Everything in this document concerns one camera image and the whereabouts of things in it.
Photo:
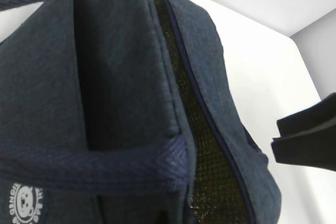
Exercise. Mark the dark blue fabric lunch bag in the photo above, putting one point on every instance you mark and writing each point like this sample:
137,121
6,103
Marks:
119,111

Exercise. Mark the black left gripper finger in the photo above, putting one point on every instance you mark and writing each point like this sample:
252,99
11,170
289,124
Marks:
307,138

